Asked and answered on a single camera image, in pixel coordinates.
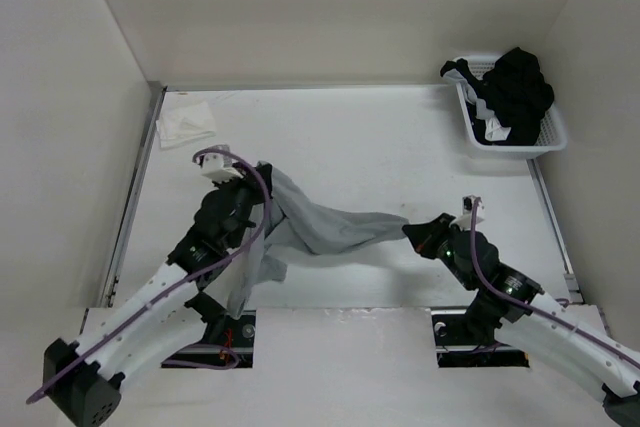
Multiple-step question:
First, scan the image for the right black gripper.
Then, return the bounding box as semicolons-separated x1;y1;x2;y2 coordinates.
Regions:
402;212;475;290

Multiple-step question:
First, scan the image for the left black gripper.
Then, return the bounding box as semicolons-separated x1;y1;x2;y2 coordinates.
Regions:
212;161;273;248

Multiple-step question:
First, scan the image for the grey tank top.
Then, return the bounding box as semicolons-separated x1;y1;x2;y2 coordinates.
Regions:
226;167;408;319

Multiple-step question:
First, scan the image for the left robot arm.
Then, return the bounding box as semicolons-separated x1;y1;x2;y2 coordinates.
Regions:
30;162;273;426

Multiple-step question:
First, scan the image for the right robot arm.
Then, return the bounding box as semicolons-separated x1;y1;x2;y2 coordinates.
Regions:
402;214;639;426

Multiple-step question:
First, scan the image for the white folded tank top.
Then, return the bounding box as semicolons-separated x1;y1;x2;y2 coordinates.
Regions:
156;101;217;150

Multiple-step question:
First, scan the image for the white cloth in basket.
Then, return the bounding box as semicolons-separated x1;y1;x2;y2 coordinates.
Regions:
441;68;511;144

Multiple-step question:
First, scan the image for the white plastic basket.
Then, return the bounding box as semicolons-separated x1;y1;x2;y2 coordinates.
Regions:
448;53;567;160

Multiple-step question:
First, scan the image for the black clothes pile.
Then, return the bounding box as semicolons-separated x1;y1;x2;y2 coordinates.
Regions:
440;47;555;146

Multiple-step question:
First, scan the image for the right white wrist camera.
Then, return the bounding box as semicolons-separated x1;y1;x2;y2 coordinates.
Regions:
452;195;485;230

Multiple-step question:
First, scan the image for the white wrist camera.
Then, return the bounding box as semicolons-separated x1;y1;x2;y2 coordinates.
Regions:
192;144;242;185
452;195;485;230

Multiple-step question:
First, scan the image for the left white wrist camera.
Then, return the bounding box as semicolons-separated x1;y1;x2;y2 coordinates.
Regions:
192;144;242;185

